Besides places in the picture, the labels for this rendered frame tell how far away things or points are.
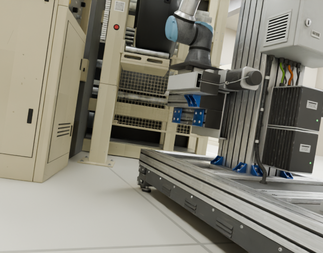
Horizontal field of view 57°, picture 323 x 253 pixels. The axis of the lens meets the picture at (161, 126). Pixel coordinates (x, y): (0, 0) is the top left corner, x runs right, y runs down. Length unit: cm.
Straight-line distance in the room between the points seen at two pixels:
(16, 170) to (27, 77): 47
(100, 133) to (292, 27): 157
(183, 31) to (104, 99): 100
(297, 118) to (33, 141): 123
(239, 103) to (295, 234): 81
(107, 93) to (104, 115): 17
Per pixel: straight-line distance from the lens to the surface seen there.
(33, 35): 167
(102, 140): 234
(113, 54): 237
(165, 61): 227
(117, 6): 247
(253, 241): 95
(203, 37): 163
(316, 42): 134
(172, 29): 155
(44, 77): 162
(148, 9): 224
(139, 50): 229
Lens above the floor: 40
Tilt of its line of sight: 1 degrees down
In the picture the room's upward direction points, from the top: 9 degrees clockwise
